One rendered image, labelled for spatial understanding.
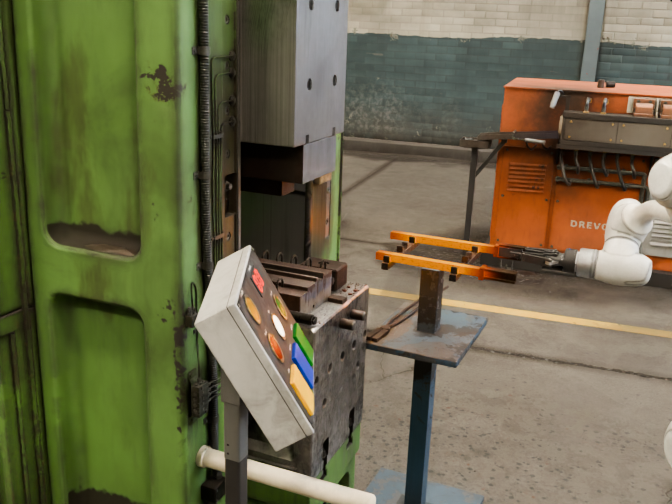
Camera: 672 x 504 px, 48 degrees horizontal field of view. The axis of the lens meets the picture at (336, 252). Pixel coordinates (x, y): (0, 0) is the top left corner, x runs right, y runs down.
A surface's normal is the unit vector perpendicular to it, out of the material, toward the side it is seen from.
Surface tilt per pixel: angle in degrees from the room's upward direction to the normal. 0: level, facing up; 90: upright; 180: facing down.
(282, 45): 90
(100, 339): 90
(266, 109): 90
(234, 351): 90
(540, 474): 0
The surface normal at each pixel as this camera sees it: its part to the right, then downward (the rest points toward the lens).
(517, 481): 0.04, -0.95
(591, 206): -0.32, 0.27
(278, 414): 0.03, 0.29
